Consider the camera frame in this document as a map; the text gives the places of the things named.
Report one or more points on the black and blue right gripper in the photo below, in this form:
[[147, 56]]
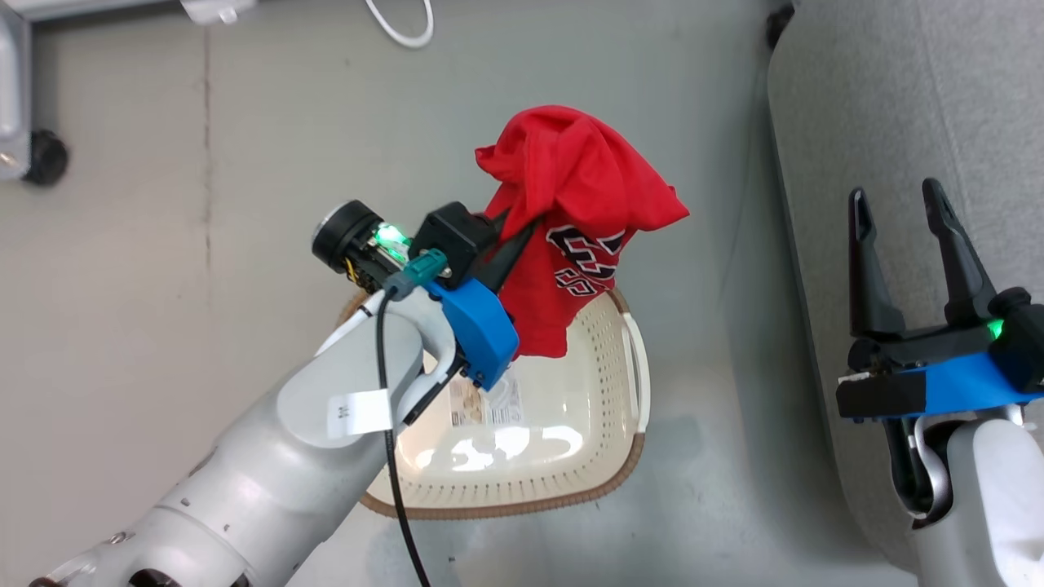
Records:
[[922, 383]]

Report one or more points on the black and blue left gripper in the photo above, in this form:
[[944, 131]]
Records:
[[481, 326]]

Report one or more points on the red printed t-shirt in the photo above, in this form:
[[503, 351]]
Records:
[[587, 187]]

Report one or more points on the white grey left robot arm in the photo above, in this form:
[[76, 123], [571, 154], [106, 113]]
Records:
[[269, 473]]

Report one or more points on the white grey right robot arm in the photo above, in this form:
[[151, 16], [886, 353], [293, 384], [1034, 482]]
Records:
[[987, 497]]

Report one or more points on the grey fabric sofa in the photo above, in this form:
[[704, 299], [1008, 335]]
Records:
[[897, 98]]

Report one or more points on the paper label sticker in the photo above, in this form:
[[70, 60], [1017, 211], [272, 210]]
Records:
[[485, 403]]

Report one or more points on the beige perforated laundry basket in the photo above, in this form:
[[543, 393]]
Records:
[[530, 465]]

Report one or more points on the white power adapter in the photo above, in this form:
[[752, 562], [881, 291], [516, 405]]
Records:
[[216, 10]]

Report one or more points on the black caster wheel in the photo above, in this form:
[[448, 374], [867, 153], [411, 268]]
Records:
[[46, 156]]

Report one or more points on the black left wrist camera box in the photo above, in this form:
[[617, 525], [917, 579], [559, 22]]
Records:
[[453, 236]]

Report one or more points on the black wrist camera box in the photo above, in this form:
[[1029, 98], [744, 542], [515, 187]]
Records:
[[453, 236], [1024, 334]]

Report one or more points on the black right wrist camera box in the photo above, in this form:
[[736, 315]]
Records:
[[1024, 334]]

